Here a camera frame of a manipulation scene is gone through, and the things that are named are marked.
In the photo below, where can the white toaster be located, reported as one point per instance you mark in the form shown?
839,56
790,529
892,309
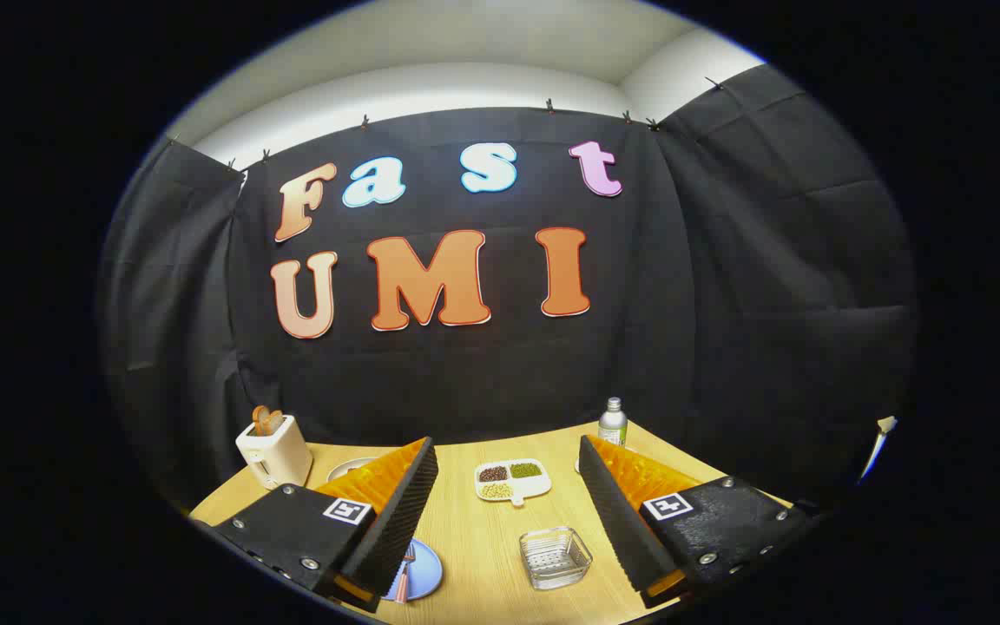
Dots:
279,456

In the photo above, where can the pile of yellow soybeans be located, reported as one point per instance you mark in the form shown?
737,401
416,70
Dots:
496,490

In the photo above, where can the perforated metal tray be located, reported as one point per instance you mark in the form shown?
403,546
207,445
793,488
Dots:
555,564

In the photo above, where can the pile of dark red beans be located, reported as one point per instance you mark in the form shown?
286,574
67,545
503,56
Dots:
493,474

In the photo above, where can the row of black cloth clips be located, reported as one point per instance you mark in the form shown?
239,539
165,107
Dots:
365,121

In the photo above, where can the pile of green beans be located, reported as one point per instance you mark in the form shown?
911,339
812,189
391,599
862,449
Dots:
526,470

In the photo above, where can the white oval plate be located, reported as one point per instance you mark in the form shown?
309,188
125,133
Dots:
345,470

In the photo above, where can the blue round plate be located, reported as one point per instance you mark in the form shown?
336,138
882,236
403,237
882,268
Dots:
426,573

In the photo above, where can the black backdrop cloth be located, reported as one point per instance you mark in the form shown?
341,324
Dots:
500,382

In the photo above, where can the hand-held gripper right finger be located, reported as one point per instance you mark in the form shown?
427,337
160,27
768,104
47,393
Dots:
621,521

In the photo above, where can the silver bottle with green label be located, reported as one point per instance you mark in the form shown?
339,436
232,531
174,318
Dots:
612,427

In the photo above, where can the white divided dish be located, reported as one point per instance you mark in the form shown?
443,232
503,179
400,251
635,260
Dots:
537,488

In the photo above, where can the toasted bread slice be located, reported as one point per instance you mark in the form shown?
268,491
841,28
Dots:
264,421

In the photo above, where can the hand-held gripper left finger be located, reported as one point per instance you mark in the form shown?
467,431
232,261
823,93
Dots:
396,529

